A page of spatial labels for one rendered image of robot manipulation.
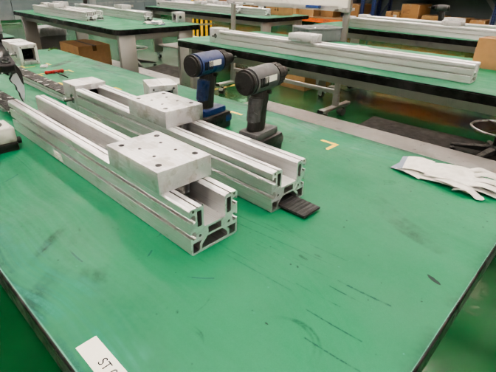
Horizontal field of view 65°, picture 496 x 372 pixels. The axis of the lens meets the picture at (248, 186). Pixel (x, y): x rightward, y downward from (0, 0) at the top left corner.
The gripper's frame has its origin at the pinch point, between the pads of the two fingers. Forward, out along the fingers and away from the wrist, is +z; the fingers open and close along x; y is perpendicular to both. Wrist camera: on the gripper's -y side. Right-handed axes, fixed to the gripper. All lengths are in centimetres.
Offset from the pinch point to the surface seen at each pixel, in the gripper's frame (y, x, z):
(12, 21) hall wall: 1079, -331, 74
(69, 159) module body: -55, 5, 1
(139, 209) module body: -84, 5, 1
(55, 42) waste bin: 445, -188, 46
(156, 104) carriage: -60, -15, -9
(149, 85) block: -32.2, -31.6, -6.0
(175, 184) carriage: -92, 2, -6
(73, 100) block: -15.1, -14.2, -0.7
